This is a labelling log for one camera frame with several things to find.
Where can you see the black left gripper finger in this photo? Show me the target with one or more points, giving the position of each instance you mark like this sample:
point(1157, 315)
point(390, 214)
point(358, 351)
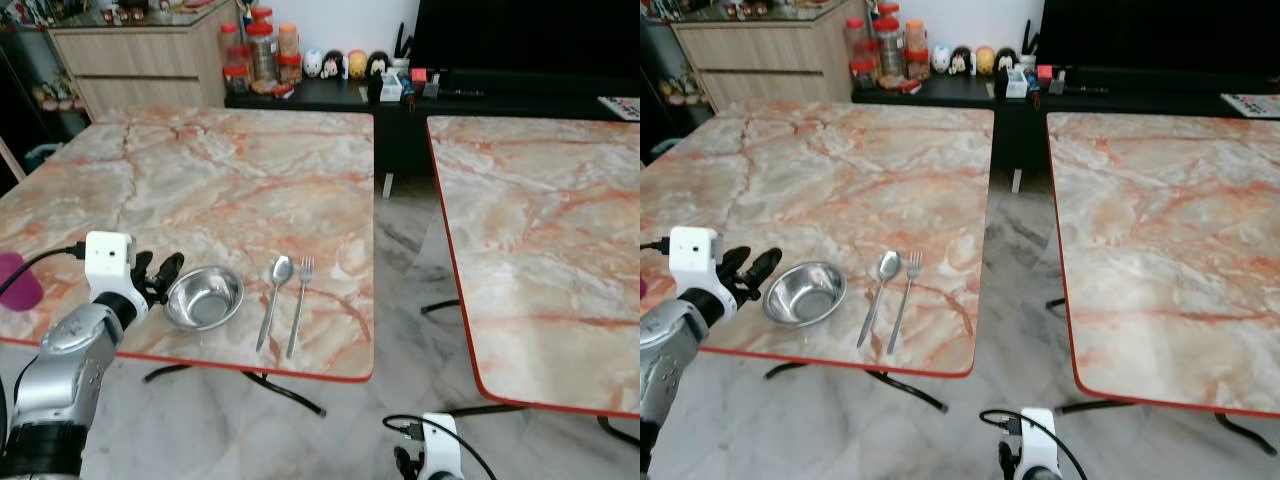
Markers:
point(732, 260)
point(143, 264)
point(762, 266)
point(168, 270)

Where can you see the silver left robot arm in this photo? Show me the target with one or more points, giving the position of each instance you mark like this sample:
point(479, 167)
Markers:
point(62, 372)
point(668, 345)

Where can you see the stainless steel bowl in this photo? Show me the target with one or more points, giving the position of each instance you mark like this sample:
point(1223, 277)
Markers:
point(805, 294)
point(205, 298)

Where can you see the stainless steel spoon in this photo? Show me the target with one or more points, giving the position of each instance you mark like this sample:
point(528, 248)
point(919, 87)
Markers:
point(281, 270)
point(888, 266)

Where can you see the stainless steel fork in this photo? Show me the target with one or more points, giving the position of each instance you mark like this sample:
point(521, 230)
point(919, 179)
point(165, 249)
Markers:
point(908, 290)
point(303, 290)

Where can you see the dark glass display cabinet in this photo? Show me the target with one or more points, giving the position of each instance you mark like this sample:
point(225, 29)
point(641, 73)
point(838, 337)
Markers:
point(35, 90)
point(665, 85)

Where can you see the white keypad remote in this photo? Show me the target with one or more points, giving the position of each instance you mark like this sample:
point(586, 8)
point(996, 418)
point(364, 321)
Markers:
point(622, 107)
point(1253, 104)

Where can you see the light wooden drawer cabinet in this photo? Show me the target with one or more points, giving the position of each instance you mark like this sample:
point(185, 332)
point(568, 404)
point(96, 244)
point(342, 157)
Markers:
point(140, 60)
point(765, 55)

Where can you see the large red lid jar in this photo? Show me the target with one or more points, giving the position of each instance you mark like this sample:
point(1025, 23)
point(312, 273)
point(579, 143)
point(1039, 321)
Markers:
point(889, 50)
point(262, 55)

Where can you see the white round figurine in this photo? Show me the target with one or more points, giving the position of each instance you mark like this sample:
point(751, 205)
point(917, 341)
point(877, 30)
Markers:
point(941, 59)
point(313, 64)

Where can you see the orange red lid jar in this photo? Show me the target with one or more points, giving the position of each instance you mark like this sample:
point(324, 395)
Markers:
point(289, 42)
point(916, 38)

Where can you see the yellow round figurine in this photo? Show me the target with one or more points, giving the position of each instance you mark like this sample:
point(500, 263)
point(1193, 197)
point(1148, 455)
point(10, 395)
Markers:
point(985, 60)
point(357, 64)

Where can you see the small white blue box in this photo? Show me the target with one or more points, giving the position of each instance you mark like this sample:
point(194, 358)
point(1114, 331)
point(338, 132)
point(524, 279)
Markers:
point(1017, 82)
point(391, 87)

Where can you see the black flat television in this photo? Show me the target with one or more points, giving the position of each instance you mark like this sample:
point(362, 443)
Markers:
point(1160, 32)
point(520, 35)

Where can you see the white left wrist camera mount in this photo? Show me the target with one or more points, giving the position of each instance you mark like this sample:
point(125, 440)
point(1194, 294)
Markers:
point(108, 260)
point(692, 256)

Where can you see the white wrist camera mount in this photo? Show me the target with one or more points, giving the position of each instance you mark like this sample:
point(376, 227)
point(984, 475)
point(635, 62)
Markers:
point(440, 445)
point(692, 256)
point(1038, 440)
point(108, 260)

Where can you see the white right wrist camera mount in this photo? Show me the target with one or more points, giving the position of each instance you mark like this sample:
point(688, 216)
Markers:
point(1038, 440)
point(440, 445)

